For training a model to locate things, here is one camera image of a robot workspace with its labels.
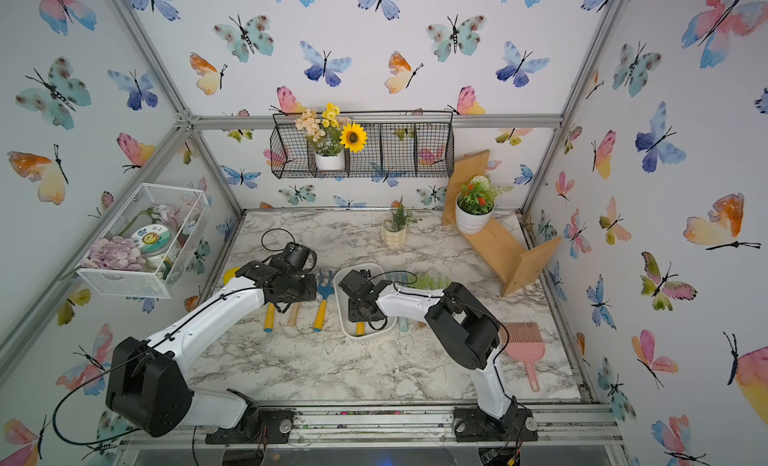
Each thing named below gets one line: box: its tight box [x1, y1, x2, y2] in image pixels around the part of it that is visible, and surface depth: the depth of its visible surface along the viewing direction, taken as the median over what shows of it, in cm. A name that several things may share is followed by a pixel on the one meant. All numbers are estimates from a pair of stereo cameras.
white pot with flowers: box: [294, 102, 368, 171], surface depth 86 cm
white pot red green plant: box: [455, 175, 514, 235], surface depth 98 cm
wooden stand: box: [442, 149, 562, 297], surface depth 101 cm
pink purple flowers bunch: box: [80, 235, 147, 271], surface depth 61 cm
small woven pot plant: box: [382, 196, 422, 247], surface depth 109 cm
